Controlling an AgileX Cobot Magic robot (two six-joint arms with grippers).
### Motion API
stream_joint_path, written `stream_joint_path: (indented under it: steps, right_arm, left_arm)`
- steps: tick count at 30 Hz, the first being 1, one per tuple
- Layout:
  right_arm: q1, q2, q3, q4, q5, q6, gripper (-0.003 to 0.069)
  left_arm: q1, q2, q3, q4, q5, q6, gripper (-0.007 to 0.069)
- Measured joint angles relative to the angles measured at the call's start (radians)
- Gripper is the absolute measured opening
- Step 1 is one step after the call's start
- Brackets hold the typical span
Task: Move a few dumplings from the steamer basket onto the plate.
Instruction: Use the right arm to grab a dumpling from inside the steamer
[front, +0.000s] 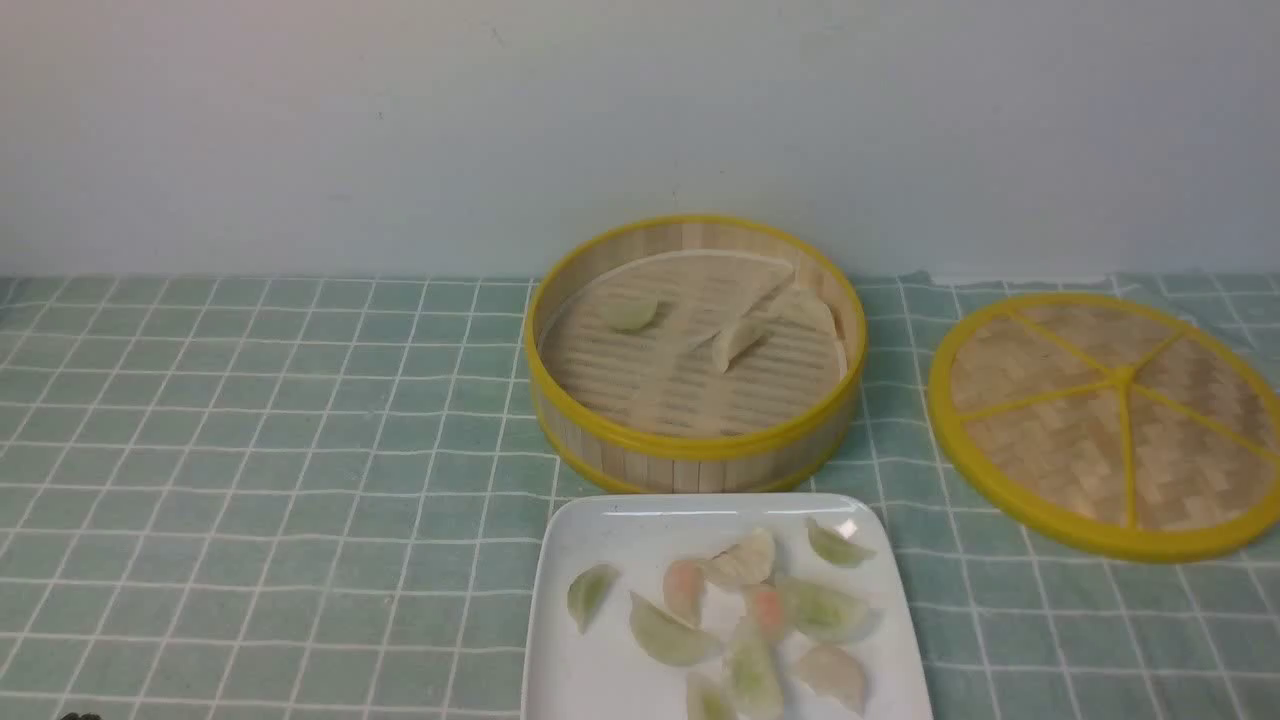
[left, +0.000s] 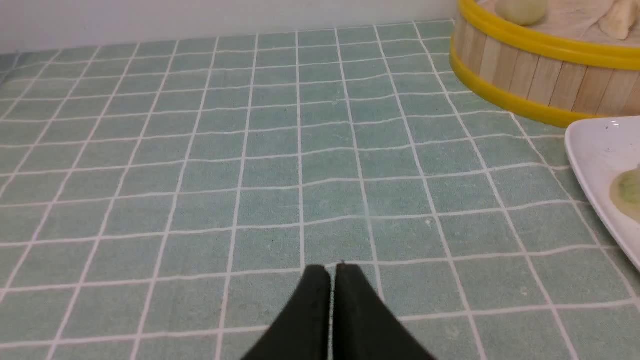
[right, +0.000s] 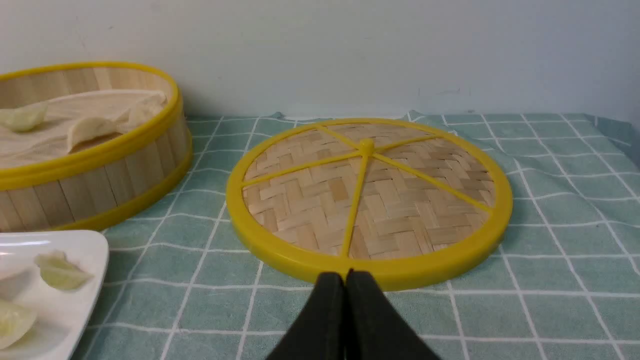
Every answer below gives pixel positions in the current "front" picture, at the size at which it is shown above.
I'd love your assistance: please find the white dumpling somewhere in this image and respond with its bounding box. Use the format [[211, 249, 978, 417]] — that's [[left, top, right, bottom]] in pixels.
[[710, 316, 767, 374]]

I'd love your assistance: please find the white pleated dumpling plate top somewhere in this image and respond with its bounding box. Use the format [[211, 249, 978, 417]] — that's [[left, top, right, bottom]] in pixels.
[[701, 528, 777, 592]]

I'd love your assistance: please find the white square plate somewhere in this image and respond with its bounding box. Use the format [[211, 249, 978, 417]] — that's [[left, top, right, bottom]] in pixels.
[[521, 493, 934, 719]]

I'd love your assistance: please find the green dumpling plate top right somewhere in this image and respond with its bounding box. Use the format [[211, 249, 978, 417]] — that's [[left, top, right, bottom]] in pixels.
[[805, 518, 876, 569]]

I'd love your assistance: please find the large green dumpling plate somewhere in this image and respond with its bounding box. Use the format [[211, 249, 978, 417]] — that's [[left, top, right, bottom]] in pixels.
[[628, 591, 721, 667]]

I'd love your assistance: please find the green dumpling plate bottom centre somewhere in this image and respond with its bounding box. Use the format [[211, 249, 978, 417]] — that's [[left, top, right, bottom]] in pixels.
[[724, 618, 785, 719]]

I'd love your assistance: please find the green dumpling plate bottom edge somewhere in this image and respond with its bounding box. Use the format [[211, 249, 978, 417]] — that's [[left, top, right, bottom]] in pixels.
[[685, 673, 739, 720]]

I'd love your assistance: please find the white dumpling plate bottom right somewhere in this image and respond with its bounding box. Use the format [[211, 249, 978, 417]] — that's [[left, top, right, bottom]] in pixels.
[[790, 644, 869, 717]]

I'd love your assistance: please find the yellow rimmed bamboo steamer basket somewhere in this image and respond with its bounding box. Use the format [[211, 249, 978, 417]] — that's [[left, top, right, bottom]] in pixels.
[[524, 215, 868, 493]]

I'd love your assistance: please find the green dumpling in steamer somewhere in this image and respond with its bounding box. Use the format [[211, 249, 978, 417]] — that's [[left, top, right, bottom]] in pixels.
[[600, 299, 660, 333]]

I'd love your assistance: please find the pink shrimp dumpling left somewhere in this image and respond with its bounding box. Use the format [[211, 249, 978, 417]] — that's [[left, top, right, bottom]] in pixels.
[[662, 559, 707, 628]]

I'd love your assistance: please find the pink shrimp dumpling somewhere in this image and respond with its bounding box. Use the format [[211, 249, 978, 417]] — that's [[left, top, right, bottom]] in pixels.
[[662, 559, 707, 628], [741, 583, 791, 644]]

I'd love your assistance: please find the pink shrimp dumpling centre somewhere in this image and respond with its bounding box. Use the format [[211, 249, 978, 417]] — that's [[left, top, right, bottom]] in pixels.
[[741, 583, 791, 644]]

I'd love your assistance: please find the green checked tablecloth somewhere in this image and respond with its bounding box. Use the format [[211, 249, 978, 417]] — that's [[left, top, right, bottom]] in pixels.
[[1, 274, 1277, 719]]

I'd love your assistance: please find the yellow rimmed bamboo steamer lid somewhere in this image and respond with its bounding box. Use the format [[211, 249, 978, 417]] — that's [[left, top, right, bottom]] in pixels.
[[927, 293, 1279, 562]]

